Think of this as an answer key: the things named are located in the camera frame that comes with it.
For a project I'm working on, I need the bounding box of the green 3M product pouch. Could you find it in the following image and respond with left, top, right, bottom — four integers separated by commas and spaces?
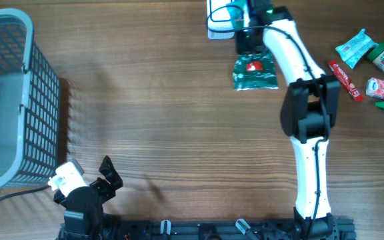
227, 0, 279, 91

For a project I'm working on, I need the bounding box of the pale teal packet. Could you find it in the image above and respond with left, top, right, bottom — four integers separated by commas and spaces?
335, 29, 379, 69

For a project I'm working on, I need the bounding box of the red stick packet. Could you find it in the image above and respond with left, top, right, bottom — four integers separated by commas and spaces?
328, 60, 363, 102

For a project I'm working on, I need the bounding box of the small red white packet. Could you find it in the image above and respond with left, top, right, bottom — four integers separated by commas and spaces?
366, 77, 384, 99

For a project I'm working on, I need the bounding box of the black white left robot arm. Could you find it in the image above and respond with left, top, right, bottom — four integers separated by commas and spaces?
48, 156, 123, 239

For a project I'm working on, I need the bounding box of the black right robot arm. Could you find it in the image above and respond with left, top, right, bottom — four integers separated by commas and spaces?
235, 1, 340, 239

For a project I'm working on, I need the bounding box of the white barcode scanner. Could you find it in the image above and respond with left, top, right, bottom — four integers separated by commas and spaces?
207, 0, 235, 40

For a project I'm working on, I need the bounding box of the grey plastic mesh basket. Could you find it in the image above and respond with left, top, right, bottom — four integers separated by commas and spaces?
0, 9, 61, 188

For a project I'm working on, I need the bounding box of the black left camera cable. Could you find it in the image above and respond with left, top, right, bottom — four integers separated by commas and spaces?
0, 185, 51, 217

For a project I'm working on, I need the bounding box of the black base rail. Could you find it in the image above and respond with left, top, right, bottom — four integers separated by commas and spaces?
59, 218, 357, 240

